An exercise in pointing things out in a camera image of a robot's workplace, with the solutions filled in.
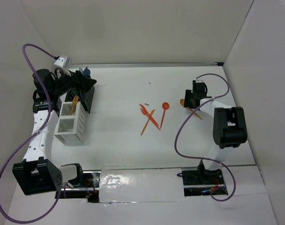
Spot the orange plastic spoon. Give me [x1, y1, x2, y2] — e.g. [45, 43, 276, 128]
[160, 102, 169, 128]

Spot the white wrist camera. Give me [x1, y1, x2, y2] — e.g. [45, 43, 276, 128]
[193, 79, 204, 83]
[54, 55, 72, 69]

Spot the white utensil caddy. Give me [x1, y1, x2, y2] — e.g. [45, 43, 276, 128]
[54, 102, 86, 144]

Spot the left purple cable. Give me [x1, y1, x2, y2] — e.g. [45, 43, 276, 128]
[0, 43, 68, 223]

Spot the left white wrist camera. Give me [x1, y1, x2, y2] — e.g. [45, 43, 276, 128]
[54, 55, 72, 69]

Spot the yellow plastic knife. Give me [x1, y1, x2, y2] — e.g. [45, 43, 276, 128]
[141, 109, 155, 135]

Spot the orange plastic fork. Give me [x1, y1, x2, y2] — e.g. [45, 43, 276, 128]
[140, 108, 147, 115]

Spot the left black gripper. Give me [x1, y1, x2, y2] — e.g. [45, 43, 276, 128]
[52, 67, 97, 97]

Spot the black utensil caddy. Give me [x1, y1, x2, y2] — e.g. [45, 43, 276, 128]
[65, 73, 95, 113]

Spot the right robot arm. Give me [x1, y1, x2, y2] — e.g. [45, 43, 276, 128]
[183, 80, 248, 184]

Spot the blue plastic spoon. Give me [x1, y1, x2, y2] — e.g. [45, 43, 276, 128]
[83, 67, 91, 78]

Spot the yellow plastic spoon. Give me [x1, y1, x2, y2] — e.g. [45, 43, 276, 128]
[180, 99, 202, 120]

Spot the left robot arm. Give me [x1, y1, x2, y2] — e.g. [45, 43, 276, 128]
[12, 68, 97, 195]

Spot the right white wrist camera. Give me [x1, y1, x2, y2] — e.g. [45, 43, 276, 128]
[193, 79, 204, 83]

